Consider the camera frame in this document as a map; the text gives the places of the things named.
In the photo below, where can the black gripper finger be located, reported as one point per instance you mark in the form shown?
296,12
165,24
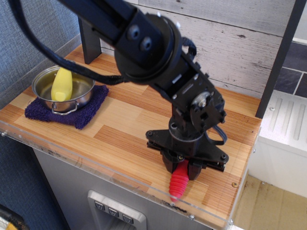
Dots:
171,160
195,168

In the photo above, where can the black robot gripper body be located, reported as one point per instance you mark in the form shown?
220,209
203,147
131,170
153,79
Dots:
192,145

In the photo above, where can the red handled metal fork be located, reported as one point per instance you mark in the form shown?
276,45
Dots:
179,181

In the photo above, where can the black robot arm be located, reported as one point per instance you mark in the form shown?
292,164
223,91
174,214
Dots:
148,51

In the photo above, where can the clear acrylic table edge guard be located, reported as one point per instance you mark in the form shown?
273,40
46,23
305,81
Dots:
210,200

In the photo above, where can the silver dispenser button panel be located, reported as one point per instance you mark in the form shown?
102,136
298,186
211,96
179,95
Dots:
109,214

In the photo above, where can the white ridged cabinet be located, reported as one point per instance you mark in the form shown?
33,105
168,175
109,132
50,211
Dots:
280,152

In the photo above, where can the grey toy fridge front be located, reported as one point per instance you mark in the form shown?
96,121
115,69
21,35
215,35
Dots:
70,184

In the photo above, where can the small steel pot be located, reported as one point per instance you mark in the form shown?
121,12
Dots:
82,91

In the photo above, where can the yellow toy corn cob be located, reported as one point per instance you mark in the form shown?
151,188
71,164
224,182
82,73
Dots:
62,86

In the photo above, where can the purple terry cloth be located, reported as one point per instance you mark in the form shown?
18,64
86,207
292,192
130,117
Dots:
79,119

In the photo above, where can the yellow black object bottom left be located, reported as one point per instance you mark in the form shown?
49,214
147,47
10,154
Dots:
9,220

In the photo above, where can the left black upright post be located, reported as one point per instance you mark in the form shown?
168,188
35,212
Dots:
90,42

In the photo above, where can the black upright post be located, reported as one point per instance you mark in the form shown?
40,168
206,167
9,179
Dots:
90,42
289,33

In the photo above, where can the right black upright post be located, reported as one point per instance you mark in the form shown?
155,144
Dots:
289,33

